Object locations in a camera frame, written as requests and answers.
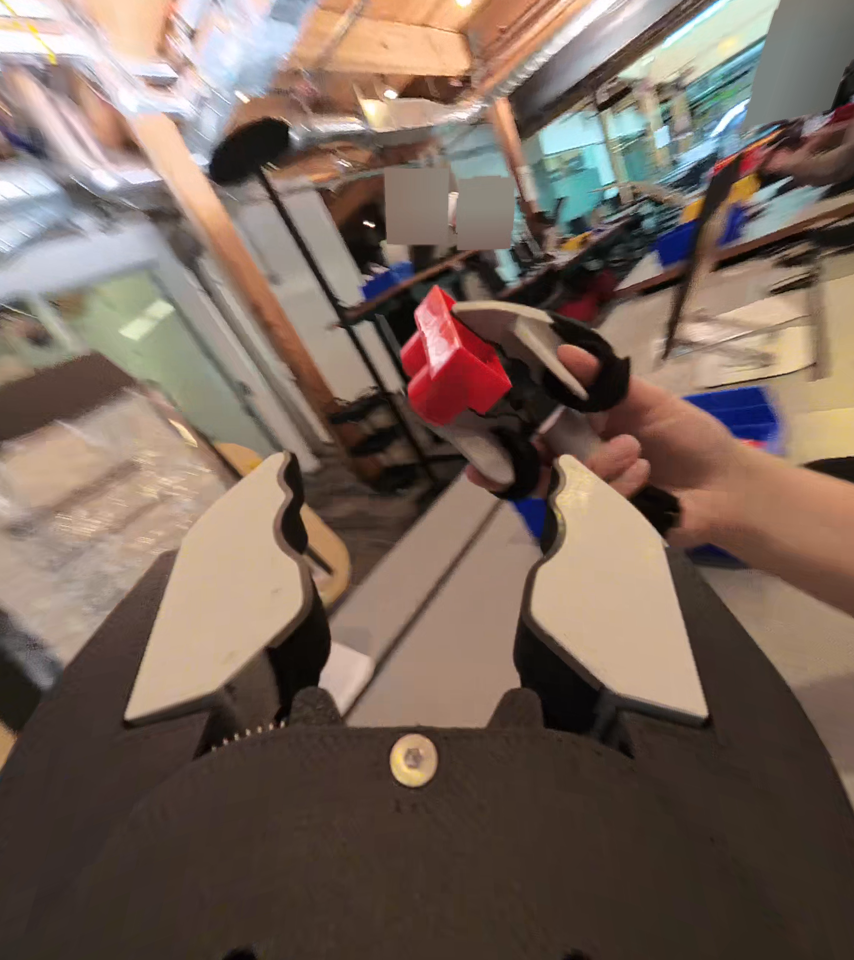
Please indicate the wooden post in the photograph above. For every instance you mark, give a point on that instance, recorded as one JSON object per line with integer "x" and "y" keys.
{"x": 231, "y": 262}

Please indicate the black metal stand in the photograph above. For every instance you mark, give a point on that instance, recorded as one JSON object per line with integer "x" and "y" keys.
{"x": 701, "y": 247}

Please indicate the person's right hand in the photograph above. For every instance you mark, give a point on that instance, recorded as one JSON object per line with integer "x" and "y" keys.
{"x": 682, "y": 465}

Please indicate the grey desk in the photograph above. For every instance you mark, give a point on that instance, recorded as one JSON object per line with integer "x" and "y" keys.
{"x": 434, "y": 637}

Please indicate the white framed glass door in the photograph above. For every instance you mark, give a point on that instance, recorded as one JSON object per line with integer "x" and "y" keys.
{"x": 134, "y": 337}

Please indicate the brown-topped black-framed table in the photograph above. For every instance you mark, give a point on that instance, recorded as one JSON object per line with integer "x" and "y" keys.
{"x": 397, "y": 289}

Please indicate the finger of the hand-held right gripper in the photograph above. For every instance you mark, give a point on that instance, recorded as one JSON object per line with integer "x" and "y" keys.
{"x": 483, "y": 457}
{"x": 532, "y": 337}

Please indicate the person's right forearm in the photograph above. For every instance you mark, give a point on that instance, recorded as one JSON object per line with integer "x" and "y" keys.
{"x": 809, "y": 540}

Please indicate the round-cornered wooden board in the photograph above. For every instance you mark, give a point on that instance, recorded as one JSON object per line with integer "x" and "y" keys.
{"x": 329, "y": 555}

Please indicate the red linking cubes block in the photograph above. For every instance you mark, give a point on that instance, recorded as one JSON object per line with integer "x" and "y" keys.
{"x": 457, "y": 375}

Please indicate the black rolling cart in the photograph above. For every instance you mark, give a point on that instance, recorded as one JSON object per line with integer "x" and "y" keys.
{"x": 374, "y": 442}

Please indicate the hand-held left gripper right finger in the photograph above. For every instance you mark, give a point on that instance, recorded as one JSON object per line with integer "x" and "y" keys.
{"x": 614, "y": 600}

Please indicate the long wooden workbench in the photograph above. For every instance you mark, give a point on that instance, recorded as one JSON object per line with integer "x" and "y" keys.
{"x": 787, "y": 236}

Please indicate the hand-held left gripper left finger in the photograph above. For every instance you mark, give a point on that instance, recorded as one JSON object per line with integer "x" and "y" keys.
{"x": 224, "y": 592}

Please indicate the black mat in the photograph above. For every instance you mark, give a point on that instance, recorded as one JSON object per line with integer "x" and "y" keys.
{"x": 21, "y": 405}

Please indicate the black floor stand pole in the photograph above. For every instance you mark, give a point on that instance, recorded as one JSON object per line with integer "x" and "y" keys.
{"x": 250, "y": 150}

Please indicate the white laminated sheet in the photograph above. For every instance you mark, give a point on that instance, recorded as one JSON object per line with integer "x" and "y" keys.
{"x": 96, "y": 525}

